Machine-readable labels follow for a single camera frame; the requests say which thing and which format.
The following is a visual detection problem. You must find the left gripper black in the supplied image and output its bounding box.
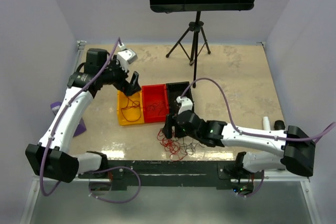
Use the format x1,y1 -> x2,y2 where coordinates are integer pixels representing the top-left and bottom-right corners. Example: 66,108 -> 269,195
99,55 -> 141,95

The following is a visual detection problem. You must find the dark red wire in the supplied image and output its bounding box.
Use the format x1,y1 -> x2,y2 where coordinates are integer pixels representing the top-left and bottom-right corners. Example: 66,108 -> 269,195
120,97 -> 144,123

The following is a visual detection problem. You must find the thin black wire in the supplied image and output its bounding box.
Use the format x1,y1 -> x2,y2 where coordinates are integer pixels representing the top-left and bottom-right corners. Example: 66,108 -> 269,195
145,100 -> 169,117

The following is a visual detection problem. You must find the red wire tangle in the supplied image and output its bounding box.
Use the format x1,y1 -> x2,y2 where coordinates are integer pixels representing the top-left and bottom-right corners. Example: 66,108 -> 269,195
156,129 -> 184,162

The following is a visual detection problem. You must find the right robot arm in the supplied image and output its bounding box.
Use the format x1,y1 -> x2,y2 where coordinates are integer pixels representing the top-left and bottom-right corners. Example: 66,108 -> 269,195
162,110 -> 316,178

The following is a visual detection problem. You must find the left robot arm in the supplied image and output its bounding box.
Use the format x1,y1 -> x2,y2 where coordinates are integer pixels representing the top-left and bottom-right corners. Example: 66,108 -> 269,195
25,46 -> 141,183

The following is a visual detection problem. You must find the yellow plastic bin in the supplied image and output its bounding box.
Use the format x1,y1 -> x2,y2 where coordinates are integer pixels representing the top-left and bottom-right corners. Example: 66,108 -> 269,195
117,91 -> 144,126

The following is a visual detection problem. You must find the red plastic bin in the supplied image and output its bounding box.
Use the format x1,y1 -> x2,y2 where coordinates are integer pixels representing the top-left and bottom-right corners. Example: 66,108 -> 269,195
142,84 -> 169,123

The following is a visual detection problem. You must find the black plastic bin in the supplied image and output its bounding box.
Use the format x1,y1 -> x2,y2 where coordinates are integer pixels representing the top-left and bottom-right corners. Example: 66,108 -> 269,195
166,81 -> 190,114

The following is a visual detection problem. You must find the purple holder block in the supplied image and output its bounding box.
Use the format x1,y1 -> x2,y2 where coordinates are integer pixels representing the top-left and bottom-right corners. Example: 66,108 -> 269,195
50,102 -> 87,137

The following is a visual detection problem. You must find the white cylinder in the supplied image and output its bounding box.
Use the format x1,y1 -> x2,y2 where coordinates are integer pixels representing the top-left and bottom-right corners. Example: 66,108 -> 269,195
262,116 -> 271,131

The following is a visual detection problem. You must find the black cylinder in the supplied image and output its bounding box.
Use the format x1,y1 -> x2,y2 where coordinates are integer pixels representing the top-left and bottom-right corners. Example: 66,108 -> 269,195
274,120 -> 286,131

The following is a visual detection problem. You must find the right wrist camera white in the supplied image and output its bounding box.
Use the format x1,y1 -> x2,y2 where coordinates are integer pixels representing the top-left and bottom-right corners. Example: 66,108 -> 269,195
176,96 -> 194,114

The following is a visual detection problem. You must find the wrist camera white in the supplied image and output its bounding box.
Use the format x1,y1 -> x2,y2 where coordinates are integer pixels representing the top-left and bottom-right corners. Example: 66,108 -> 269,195
117,43 -> 138,73
176,96 -> 194,114

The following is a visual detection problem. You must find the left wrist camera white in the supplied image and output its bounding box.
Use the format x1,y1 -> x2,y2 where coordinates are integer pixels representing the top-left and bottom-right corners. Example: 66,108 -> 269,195
117,43 -> 138,73

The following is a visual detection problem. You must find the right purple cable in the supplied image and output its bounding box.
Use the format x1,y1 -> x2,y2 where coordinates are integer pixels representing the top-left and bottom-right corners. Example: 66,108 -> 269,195
180,77 -> 336,198

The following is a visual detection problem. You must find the purple cable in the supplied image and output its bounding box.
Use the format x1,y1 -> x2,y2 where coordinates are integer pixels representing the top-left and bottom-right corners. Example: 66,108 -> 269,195
180,77 -> 336,198
38,37 -> 142,204

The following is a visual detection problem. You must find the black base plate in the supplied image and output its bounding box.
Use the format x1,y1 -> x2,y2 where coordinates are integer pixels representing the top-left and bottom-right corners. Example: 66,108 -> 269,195
78,158 -> 265,190

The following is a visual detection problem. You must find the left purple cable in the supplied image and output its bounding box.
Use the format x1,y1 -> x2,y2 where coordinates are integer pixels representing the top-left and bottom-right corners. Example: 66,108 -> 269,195
38,37 -> 142,204

